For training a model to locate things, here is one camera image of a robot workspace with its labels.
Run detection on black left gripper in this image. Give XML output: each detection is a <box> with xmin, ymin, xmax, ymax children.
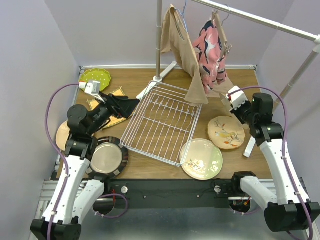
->
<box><xmin>87</xmin><ymin>90</ymin><xmax>141</xmax><ymax>135</ymax></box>

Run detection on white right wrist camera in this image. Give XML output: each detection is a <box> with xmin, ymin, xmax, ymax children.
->
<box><xmin>225</xmin><ymin>86</ymin><xmax>249</xmax><ymax>112</ymax></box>

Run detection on beige hanging shirt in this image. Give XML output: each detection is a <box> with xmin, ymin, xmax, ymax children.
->
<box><xmin>160</xmin><ymin>5</ymin><xmax>234</xmax><ymax>104</ymax></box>

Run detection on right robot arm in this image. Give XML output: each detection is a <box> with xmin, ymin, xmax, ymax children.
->
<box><xmin>227</xmin><ymin>91</ymin><xmax>320</xmax><ymax>232</ymax></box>

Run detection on cream green floral plate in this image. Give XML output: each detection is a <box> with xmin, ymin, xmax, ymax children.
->
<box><xmin>182</xmin><ymin>138</ymin><xmax>223</xmax><ymax>181</ymax></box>

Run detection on white clothes rack frame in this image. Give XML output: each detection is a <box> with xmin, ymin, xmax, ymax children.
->
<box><xmin>136</xmin><ymin>0</ymin><xmax>320</xmax><ymax>158</ymax></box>

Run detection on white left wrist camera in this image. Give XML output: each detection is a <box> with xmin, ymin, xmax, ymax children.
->
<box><xmin>78</xmin><ymin>80</ymin><xmax>105</xmax><ymax>103</ymax></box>

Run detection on pink patterned hanging garment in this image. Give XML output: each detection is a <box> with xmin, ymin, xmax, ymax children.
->
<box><xmin>192</xmin><ymin>20</ymin><xmax>227</xmax><ymax>94</ymax></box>

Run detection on wooden clip hanger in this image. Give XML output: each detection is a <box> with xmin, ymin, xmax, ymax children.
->
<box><xmin>211</xmin><ymin>10</ymin><xmax>233</xmax><ymax>59</ymax></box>

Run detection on green polka dot plate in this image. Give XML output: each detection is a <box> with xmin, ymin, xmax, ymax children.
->
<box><xmin>79</xmin><ymin>68</ymin><xmax>112</xmax><ymax>92</ymax></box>

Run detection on blue wire hanger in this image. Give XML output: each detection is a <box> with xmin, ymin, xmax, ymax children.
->
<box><xmin>175</xmin><ymin>0</ymin><xmax>188</xmax><ymax>32</ymax></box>

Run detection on bird pattern beige plate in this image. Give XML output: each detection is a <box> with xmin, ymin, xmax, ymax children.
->
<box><xmin>207</xmin><ymin>116</ymin><xmax>246</xmax><ymax>150</ymax></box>

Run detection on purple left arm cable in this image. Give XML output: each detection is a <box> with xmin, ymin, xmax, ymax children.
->
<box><xmin>44</xmin><ymin>83</ymin><xmax>130</xmax><ymax>240</ymax></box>

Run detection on black rimmed silver plate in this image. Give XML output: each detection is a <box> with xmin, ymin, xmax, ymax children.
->
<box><xmin>86</xmin><ymin>136</ymin><xmax>129</xmax><ymax>179</ymax></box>

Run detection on white wire dish rack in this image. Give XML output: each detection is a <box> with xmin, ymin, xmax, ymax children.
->
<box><xmin>120</xmin><ymin>80</ymin><xmax>202</xmax><ymax>167</ymax></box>

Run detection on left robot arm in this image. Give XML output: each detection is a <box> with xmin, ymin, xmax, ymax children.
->
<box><xmin>30</xmin><ymin>93</ymin><xmax>140</xmax><ymax>240</ymax></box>

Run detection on yellow woven placemat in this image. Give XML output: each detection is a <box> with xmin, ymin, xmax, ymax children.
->
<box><xmin>86</xmin><ymin>87</ymin><xmax>126</xmax><ymax>129</ymax></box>

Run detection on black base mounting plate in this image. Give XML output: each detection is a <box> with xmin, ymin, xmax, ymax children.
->
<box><xmin>79</xmin><ymin>177</ymin><xmax>253</xmax><ymax>210</ymax></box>

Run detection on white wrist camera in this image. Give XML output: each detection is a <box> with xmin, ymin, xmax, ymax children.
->
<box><xmin>225</xmin><ymin>86</ymin><xmax>249</xmax><ymax>112</ymax></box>
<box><xmin>78</xmin><ymin>80</ymin><xmax>105</xmax><ymax>103</ymax></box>

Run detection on beige plate orange leaves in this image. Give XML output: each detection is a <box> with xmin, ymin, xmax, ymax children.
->
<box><xmin>55</xmin><ymin>120</ymin><xmax>70</xmax><ymax>151</ymax></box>

